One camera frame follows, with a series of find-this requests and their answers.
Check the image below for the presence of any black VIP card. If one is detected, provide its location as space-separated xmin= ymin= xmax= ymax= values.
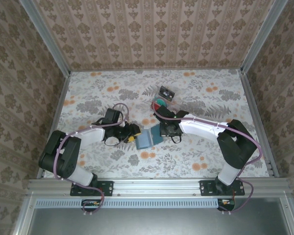
xmin=158 ymin=85 xmax=176 ymax=102

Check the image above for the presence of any aluminium side rail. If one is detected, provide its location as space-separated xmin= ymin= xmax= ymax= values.
xmin=36 ymin=72 xmax=72 ymax=179
xmin=239 ymin=70 xmax=280 ymax=179

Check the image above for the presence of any aluminium lower frame bar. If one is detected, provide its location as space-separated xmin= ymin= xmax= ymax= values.
xmin=280 ymin=197 xmax=294 ymax=235
xmin=12 ymin=195 xmax=36 ymax=235

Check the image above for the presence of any purple camera cable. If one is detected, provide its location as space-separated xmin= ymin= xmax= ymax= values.
xmin=151 ymin=97 xmax=264 ymax=216
xmin=53 ymin=103 xmax=130 ymax=217

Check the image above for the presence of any grey metal sheet panel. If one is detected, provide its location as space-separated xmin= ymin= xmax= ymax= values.
xmin=26 ymin=205 xmax=289 ymax=235

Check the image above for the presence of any grey slotted cable duct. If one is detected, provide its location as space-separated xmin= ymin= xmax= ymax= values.
xmin=35 ymin=198 xmax=218 ymax=208

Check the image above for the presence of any clear acrylic card stand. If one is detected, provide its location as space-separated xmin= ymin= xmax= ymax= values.
xmin=151 ymin=91 xmax=187 ymax=111

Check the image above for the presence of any teal blue card holder wallet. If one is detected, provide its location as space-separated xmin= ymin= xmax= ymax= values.
xmin=134 ymin=124 xmax=164 ymax=150

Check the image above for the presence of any small controller board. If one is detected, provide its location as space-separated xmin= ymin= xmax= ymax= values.
xmin=217 ymin=198 xmax=236 ymax=212
xmin=81 ymin=199 xmax=101 ymax=208

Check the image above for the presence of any black looped gripper cable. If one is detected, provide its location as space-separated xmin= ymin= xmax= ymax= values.
xmin=103 ymin=137 xmax=121 ymax=147
xmin=171 ymin=133 xmax=183 ymax=145

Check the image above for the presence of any aluminium corner post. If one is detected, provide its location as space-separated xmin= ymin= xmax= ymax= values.
xmin=19 ymin=0 xmax=72 ymax=75
xmin=240 ymin=0 xmax=289 ymax=74

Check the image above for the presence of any aluminium front rail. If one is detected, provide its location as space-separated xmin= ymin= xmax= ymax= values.
xmin=26 ymin=178 xmax=291 ymax=196

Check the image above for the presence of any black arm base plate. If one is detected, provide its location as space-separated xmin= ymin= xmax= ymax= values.
xmin=70 ymin=180 xmax=114 ymax=197
xmin=199 ymin=180 xmax=245 ymax=197

